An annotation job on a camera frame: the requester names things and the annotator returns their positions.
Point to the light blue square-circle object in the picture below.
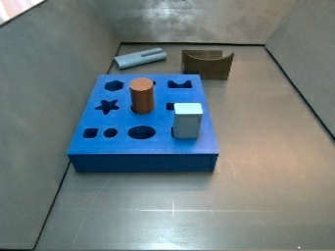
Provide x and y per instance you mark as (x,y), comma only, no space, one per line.
(140,58)

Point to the dark curved cradle fixture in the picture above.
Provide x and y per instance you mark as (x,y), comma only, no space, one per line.
(207,63)

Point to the light blue rectangular peg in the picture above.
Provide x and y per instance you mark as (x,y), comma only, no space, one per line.
(187,120)

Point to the blue shape-sorter block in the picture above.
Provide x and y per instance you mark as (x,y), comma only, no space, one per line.
(119,141)

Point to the brown cylinder peg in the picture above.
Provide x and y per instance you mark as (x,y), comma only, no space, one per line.
(141,95)

